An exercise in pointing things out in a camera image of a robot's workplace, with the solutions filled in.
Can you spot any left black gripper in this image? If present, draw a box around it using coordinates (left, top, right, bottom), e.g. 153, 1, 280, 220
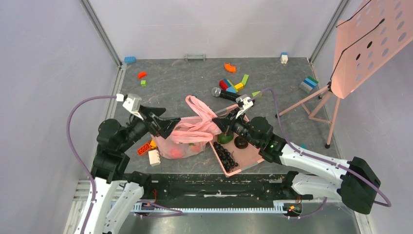
118, 104, 181, 152

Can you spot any pink plastic bag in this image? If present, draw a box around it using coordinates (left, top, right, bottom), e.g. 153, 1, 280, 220
152, 96, 222, 159

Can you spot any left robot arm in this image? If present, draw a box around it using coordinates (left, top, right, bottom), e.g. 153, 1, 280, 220
75, 106, 181, 234

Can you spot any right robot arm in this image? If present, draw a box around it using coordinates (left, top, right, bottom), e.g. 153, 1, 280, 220
212, 107, 381, 215

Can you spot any green fake avocado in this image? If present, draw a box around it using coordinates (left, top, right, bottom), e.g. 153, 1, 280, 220
217, 133, 234, 144

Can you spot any dark fake plum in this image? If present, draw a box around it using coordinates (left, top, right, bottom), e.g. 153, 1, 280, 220
234, 136, 249, 149

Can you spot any black fake grape bunch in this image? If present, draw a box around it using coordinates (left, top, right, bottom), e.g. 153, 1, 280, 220
213, 142, 239, 173

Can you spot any yellow orange toy brick vehicle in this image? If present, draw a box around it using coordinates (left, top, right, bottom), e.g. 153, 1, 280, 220
149, 140, 157, 149

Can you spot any black microphone silver head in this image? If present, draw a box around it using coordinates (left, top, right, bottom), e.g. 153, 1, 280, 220
211, 87, 243, 103

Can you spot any red blue green brick cluster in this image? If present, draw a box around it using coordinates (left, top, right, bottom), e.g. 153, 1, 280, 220
219, 79, 238, 94

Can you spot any yellow block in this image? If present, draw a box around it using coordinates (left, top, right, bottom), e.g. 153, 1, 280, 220
234, 83, 244, 92

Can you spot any white toy brick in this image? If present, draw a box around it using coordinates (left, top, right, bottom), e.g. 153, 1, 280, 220
148, 149, 161, 167

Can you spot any green block near microphone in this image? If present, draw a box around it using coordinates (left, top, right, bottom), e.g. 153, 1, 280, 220
252, 91, 262, 98

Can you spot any tall green block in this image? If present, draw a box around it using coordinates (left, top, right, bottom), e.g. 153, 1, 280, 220
241, 74, 249, 86

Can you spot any red curved block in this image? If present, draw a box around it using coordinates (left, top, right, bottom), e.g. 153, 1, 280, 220
137, 72, 147, 79

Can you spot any orange curved block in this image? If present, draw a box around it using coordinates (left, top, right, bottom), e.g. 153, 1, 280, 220
224, 63, 236, 73

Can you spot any blue brick at corner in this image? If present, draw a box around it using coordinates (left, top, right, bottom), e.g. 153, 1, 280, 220
124, 56, 136, 64

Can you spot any blue white brick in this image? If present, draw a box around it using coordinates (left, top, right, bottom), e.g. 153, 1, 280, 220
280, 52, 288, 64

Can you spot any grey blue green brick stack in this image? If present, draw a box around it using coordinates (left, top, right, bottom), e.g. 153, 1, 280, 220
299, 76, 318, 93

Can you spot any pink perforated music stand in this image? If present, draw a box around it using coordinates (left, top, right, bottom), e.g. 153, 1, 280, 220
277, 0, 413, 149

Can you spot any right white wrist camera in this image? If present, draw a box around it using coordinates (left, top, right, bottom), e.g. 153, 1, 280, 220
235, 95, 255, 119

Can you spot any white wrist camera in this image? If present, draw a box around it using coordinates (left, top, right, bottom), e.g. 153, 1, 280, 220
235, 95, 255, 119
115, 94, 143, 120

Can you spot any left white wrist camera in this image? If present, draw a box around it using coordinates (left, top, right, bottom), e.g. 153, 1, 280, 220
115, 94, 143, 120

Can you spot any grey metal handle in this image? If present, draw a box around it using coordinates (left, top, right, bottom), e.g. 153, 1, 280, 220
184, 54, 206, 61

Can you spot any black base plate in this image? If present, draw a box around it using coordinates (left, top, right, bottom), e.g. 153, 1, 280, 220
142, 174, 313, 208

